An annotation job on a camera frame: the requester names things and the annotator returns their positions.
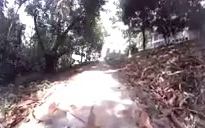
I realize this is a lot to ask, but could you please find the group of dark trees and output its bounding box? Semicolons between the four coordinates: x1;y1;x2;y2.
117;0;205;51

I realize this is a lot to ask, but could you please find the grey concrete path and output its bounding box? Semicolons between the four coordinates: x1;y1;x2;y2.
15;63;154;128

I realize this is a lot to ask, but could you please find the pale building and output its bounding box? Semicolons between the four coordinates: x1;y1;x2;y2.
135;21;205;52

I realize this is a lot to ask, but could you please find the slope covered with dry leaves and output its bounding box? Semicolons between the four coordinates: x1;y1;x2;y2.
110;35;205;128

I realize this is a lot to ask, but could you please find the leaf-strewn verge with plants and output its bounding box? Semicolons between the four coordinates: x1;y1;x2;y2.
0;62;98;128

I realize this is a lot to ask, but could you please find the row of trees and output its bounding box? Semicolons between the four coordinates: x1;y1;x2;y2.
0;0;108;88

